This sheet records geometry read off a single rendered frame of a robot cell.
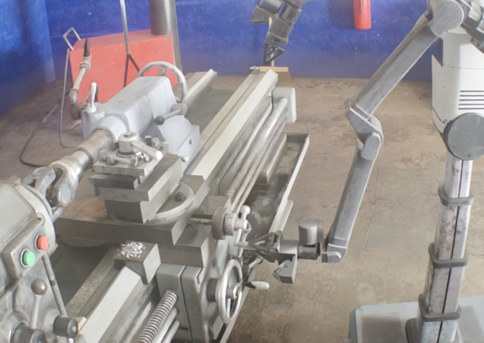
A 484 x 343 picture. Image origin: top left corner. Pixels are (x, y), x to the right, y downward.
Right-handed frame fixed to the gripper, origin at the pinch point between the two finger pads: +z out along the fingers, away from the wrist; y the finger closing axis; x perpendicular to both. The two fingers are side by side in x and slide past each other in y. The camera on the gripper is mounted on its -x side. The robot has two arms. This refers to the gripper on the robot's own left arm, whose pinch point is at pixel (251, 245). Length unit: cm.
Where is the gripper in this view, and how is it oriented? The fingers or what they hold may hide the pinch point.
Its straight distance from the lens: 176.4
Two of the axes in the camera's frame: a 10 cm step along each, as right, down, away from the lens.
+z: -9.6, -0.5, 2.6
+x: 2.0, -7.6, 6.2
